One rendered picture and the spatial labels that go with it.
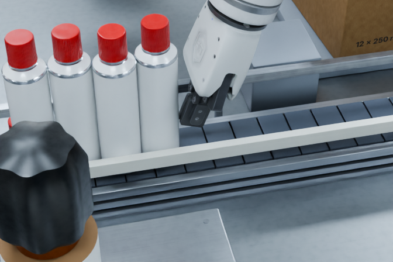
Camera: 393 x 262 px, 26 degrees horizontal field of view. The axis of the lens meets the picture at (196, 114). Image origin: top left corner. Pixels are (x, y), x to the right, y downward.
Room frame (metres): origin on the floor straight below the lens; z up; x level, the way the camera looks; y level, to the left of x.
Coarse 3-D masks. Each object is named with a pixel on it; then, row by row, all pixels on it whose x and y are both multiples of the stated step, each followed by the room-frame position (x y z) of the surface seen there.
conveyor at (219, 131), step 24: (240, 120) 0.87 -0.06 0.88; (264, 120) 0.87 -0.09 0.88; (288, 120) 0.87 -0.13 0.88; (312, 120) 0.87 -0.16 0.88; (336, 120) 0.87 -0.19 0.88; (192, 144) 0.82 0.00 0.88; (312, 144) 0.82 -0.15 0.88; (336, 144) 0.82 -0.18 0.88; (360, 144) 0.82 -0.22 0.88; (168, 168) 0.78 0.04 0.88; (192, 168) 0.78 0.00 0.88
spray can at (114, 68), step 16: (112, 32) 0.79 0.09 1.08; (112, 48) 0.77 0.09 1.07; (96, 64) 0.78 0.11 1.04; (112, 64) 0.77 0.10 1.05; (128, 64) 0.78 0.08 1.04; (96, 80) 0.77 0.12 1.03; (112, 80) 0.76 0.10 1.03; (128, 80) 0.77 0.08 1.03; (96, 96) 0.78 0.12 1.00; (112, 96) 0.76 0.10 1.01; (128, 96) 0.77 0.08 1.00; (112, 112) 0.76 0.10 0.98; (128, 112) 0.77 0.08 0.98; (112, 128) 0.76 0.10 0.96; (128, 128) 0.77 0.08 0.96; (112, 144) 0.76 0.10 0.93; (128, 144) 0.77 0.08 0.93
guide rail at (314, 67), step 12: (324, 60) 0.90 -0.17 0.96; (336, 60) 0.90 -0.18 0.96; (348, 60) 0.90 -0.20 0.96; (360, 60) 0.90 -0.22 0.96; (372, 60) 0.90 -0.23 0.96; (384, 60) 0.90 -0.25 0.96; (252, 72) 0.87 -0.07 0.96; (264, 72) 0.87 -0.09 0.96; (276, 72) 0.87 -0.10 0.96; (288, 72) 0.88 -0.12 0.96; (300, 72) 0.88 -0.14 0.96; (312, 72) 0.88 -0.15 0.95; (324, 72) 0.89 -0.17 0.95; (180, 84) 0.85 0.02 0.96; (0, 108) 0.80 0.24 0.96
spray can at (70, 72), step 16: (64, 32) 0.79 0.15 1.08; (80, 32) 0.79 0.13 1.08; (64, 48) 0.77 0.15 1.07; (80, 48) 0.78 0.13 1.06; (48, 64) 0.78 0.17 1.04; (64, 64) 0.77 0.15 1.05; (80, 64) 0.78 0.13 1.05; (64, 80) 0.76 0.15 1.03; (80, 80) 0.77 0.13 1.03; (64, 96) 0.76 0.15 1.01; (80, 96) 0.77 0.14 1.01; (64, 112) 0.76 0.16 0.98; (80, 112) 0.77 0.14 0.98; (64, 128) 0.77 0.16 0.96; (80, 128) 0.76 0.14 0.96; (96, 128) 0.78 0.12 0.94; (80, 144) 0.76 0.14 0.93; (96, 144) 0.78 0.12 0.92
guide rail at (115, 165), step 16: (320, 128) 0.81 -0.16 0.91; (336, 128) 0.81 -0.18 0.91; (352, 128) 0.82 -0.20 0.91; (368, 128) 0.82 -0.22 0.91; (384, 128) 0.83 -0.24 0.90; (208, 144) 0.78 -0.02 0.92; (224, 144) 0.78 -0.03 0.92; (240, 144) 0.78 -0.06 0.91; (256, 144) 0.79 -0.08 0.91; (272, 144) 0.79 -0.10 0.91; (288, 144) 0.80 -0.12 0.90; (304, 144) 0.80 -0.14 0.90; (96, 160) 0.75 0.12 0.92; (112, 160) 0.75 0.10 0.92; (128, 160) 0.75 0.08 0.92; (144, 160) 0.76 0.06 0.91; (160, 160) 0.76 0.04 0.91; (176, 160) 0.77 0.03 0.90; (192, 160) 0.77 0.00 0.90; (96, 176) 0.74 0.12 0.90
